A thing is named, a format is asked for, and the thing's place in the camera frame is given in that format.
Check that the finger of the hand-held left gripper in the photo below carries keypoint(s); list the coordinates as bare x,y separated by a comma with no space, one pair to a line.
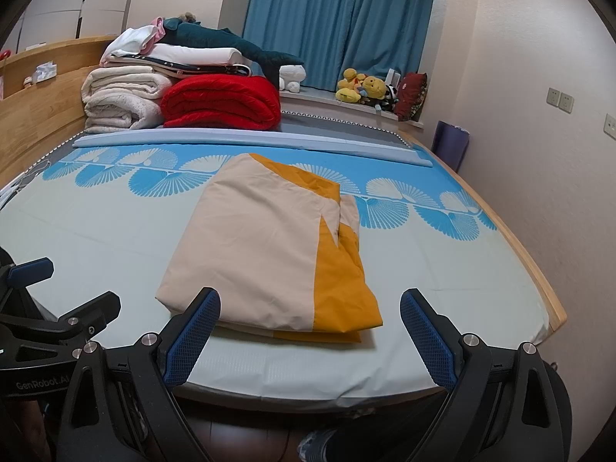
29,272
96,310

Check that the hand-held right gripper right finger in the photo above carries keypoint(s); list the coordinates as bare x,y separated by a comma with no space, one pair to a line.
428,341

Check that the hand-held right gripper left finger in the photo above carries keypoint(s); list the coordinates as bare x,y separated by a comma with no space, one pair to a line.
192,337

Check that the beige and mustard jacket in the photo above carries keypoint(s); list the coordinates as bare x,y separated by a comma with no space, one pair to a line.
260,250

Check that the person's left hand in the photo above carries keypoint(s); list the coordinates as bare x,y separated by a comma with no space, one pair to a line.
24,428

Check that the blue patterned bed sheet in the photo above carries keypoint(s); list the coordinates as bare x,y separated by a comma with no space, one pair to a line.
96,240

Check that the grey slipper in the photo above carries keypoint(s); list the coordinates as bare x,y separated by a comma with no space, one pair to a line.
313,445

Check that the white fleece folded blanket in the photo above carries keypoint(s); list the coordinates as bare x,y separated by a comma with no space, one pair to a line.
120,113

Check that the tissue pack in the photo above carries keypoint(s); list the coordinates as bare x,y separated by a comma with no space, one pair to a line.
45,71

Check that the light blue foam strip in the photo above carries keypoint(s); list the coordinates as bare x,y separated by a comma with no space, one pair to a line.
240,137

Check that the cream folded blanket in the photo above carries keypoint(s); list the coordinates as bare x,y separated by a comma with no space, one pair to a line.
120,82

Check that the grey mattress pad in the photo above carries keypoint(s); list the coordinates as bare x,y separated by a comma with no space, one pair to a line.
346,127

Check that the red folded blanket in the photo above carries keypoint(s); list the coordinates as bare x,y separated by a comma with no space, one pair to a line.
221,98

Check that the dark red cushion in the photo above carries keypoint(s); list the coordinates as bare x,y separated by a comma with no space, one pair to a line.
411,96

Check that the black and white plush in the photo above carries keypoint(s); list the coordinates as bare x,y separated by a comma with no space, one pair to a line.
392,96

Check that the pink and white cloth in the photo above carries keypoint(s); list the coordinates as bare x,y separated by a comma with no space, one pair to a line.
130,41

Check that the yellow bear plush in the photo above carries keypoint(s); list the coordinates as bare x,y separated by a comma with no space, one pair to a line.
374,87

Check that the yellow duck plush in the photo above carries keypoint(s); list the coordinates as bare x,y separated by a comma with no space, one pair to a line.
349,91

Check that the small white box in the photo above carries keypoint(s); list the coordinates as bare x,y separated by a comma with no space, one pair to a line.
392,77

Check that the white wardrobe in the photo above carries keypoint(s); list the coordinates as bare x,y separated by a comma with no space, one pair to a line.
62,5

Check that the white folded quilt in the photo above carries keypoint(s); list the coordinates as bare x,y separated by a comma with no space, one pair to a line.
192,53

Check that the white plush toy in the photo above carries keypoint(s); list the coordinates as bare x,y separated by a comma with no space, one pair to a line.
292,76

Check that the dark teal shark plush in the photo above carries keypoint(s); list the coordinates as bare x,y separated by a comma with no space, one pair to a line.
207,33

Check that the brown fuzzy plush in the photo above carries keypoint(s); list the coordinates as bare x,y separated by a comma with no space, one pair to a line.
186,17

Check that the blue curtain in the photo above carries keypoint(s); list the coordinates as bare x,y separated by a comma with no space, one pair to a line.
337,19

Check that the wooden bed frame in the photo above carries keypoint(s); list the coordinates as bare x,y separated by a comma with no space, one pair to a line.
38,120

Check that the wall socket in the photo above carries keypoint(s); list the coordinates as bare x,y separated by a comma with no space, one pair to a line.
610,127
566,102
553,95

